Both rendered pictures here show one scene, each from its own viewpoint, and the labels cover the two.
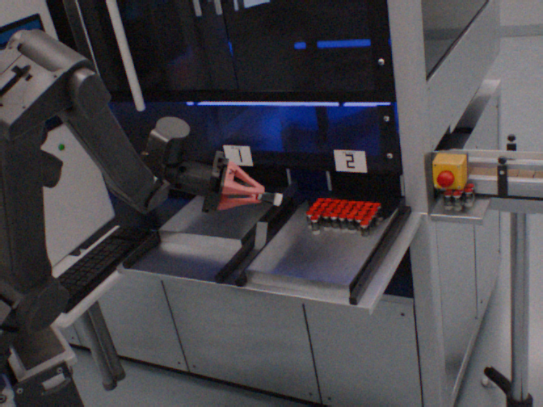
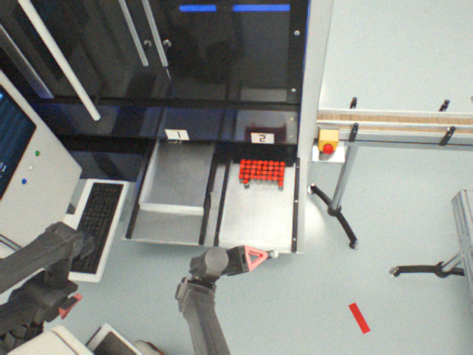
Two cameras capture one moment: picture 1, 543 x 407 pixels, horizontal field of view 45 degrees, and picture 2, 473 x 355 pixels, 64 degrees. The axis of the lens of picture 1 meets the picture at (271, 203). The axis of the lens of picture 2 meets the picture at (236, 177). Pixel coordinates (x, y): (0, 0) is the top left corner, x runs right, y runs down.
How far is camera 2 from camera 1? 0.89 m
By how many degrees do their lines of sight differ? 33
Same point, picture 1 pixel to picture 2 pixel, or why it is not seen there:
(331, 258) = (265, 211)
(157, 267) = (151, 234)
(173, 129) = (218, 261)
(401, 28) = (313, 73)
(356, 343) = not seen: hidden behind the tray
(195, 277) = (182, 241)
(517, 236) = (352, 151)
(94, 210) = (70, 176)
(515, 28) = not seen: outside the picture
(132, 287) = not seen: hidden behind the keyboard
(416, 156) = (309, 136)
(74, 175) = (52, 165)
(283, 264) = (236, 221)
